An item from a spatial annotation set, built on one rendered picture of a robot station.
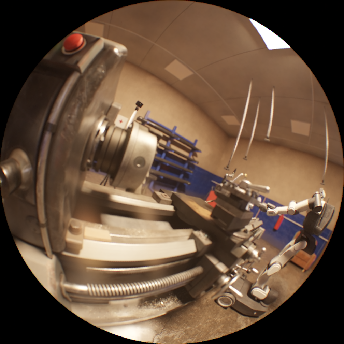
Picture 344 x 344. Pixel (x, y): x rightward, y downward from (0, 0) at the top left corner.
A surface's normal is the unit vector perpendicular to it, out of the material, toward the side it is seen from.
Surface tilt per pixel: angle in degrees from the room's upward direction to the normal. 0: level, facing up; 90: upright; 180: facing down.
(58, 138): 90
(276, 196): 90
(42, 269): 32
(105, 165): 120
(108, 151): 86
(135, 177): 110
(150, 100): 90
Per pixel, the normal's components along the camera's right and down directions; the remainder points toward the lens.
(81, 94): 0.75, 0.37
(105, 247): 0.61, -0.57
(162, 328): 0.40, -0.91
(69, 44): 0.49, 0.29
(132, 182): 0.24, 0.69
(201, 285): -0.78, -0.28
